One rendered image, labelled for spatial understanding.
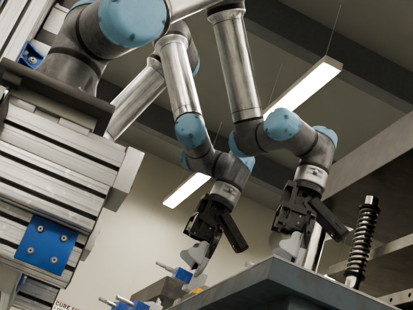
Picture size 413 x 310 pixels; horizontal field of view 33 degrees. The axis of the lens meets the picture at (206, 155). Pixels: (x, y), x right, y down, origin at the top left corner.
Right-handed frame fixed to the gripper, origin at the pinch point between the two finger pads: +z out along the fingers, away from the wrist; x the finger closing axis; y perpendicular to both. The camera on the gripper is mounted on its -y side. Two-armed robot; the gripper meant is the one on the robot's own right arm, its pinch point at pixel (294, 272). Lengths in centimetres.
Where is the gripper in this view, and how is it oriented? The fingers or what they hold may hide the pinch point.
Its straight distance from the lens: 154.7
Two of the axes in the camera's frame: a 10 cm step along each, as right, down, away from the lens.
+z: -3.1, 8.5, -4.2
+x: 1.4, -4.0, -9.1
